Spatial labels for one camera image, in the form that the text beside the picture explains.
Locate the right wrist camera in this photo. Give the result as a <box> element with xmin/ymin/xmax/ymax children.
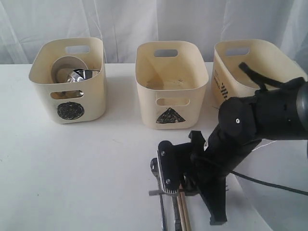
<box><xmin>157</xmin><ymin>141</ymin><xmax>192</xmax><ymax>195</ymax></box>

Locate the steel knife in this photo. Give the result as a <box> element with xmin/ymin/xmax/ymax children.
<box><xmin>172</xmin><ymin>197</ymin><xmax>182</xmax><ymax>231</ymax></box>

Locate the large white square plate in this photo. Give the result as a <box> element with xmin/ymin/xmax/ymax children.
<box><xmin>235</xmin><ymin>140</ymin><xmax>308</xmax><ymax>231</ymax></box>

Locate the cream bin with square mark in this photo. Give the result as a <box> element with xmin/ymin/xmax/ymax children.
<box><xmin>211</xmin><ymin>39</ymin><xmax>308</xmax><ymax>106</ymax></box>

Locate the cream bin with circle mark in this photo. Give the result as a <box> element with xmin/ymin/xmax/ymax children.
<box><xmin>29</xmin><ymin>37</ymin><xmax>106</xmax><ymax>124</ymax></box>

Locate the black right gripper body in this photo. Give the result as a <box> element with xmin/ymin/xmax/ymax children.
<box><xmin>187</xmin><ymin>125</ymin><xmax>257</xmax><ymax>190</ymax></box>

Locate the steel fork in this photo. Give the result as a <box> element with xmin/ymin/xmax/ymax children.
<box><xmin>148</xmin><ymin>190</ymin><xmax>165</xmax><ymax>196</ymax></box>

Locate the right wooden chopstick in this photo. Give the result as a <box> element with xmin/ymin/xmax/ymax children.
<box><xmin>181</xmin><ymin>192</ymin><xmax>192</xmax><ymax>231</ymax></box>

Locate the cream bin with triangle mark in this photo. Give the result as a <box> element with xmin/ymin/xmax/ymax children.
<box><xmin>135</xmin><ymin>41</ymin><xmax>209</xmax><ymax>129</ymax></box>

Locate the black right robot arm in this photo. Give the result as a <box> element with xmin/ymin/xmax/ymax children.
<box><xmin>189</xmin><ymin>77</ymin><xmax>308</xmax><ymax>225</ymax></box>

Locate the white backdrop curtain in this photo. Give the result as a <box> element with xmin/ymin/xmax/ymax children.
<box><xmin>0</xmin><ymin>0</ymin><xmax>308</xmax><ymax>70</ymax></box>

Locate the steel spoon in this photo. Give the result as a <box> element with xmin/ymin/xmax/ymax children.
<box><xmin>150</xmin><ymin>158</ymin><xmax>167</xmax><ymax>231</ymax></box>

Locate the steel mug with angular handle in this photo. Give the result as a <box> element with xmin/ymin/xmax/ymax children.
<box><xmin>65</xmin><ymin>69</ymin><xmax>100</xmax><ymax>98</ymax></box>

